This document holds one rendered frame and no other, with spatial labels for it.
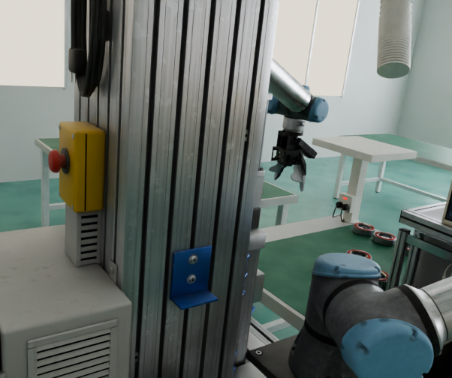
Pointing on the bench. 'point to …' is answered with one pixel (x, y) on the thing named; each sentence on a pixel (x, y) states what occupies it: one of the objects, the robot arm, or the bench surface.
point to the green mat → (282, 274)
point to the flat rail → (441, 252)
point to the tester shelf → (426, 222)
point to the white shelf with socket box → (360, 166)
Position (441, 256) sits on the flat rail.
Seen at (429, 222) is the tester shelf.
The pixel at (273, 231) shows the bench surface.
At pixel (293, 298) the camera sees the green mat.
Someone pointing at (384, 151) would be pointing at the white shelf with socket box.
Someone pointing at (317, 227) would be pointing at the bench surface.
